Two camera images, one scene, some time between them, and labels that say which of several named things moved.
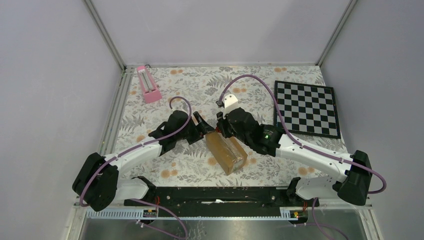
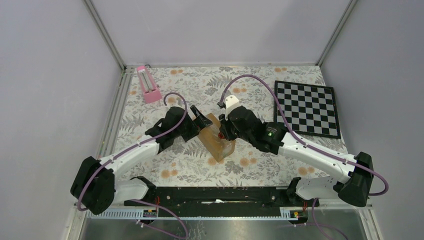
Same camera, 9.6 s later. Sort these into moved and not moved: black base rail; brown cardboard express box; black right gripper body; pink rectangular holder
Moved: brown cardboard express box
Not moved: pink rectangular holder; black base rail; black right gripper body
